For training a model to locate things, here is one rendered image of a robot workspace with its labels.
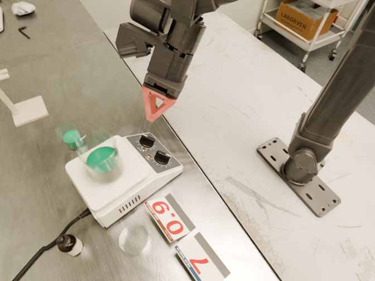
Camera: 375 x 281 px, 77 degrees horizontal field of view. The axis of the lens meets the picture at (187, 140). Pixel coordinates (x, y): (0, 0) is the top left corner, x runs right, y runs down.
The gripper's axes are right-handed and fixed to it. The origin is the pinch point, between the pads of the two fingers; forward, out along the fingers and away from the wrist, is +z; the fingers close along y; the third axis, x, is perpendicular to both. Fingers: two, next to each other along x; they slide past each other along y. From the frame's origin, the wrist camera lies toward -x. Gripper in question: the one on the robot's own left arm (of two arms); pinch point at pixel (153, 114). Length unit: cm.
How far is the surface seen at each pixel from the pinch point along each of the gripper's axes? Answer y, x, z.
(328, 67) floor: -204, 116, -15
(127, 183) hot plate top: 13.1, 1.8, 7.9
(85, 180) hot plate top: 13.9, -5.3, 10.7
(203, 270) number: 20.2, 19.9, 12.2
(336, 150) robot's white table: -10.7, 44.3, -7.1
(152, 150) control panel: 2.3, 3.1, 7.1
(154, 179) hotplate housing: 9.8, 6.0, 7.6
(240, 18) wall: -218, 21, -16
